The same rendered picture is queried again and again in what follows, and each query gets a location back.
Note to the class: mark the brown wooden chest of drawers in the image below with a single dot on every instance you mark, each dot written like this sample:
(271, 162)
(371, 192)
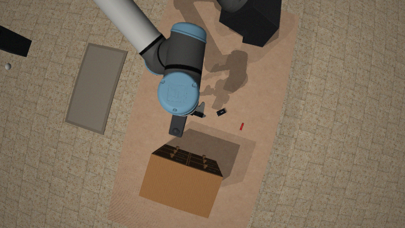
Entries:
(180, 186)

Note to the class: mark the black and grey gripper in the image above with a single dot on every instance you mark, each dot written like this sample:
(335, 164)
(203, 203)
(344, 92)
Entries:
(200, 111)

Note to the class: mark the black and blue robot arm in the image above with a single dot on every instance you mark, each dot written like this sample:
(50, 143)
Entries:
(179, 58)

